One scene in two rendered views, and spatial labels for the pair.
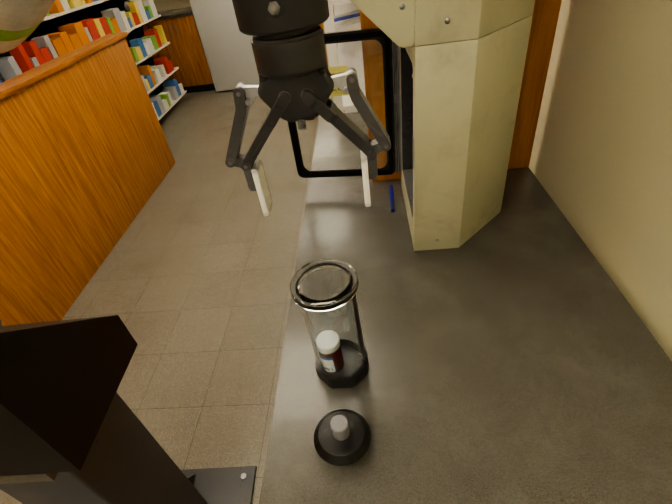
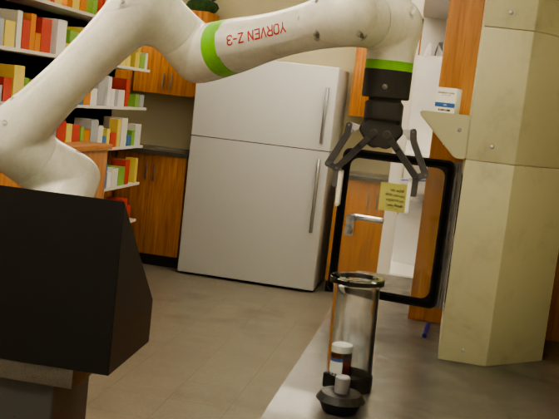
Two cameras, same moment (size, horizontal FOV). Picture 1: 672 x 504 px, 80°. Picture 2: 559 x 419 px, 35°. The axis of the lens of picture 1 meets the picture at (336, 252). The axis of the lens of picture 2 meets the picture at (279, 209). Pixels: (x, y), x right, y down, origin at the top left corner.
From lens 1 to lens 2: 1.29 m
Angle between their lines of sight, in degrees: 32
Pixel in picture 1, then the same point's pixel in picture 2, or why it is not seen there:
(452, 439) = not seen: outside the picture
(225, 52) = (215, 218)
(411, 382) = (408, 404)
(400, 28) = (456, 144)
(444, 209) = (474, 314)
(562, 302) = not seen: outside the picture
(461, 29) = (502, 155)
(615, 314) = not seen: outside the picture
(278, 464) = (280, 406)
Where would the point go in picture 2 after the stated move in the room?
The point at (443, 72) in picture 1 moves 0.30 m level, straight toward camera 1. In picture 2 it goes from (485, 184) to (461, 190)
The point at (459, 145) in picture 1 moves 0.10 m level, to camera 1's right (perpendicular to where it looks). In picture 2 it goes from (493, 249) to (538, 255)
